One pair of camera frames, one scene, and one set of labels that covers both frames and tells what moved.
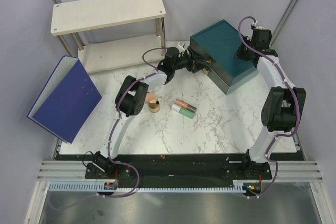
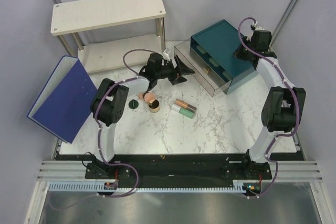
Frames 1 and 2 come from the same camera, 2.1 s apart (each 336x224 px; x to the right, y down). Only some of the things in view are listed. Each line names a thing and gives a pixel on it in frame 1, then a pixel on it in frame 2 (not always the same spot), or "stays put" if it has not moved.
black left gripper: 197,66 -> 181,69
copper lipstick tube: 184,104 stays put
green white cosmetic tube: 188,113 stays put
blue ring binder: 66,101 stays put
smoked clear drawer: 193,44 -> 213,78
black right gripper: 239,54 stays put
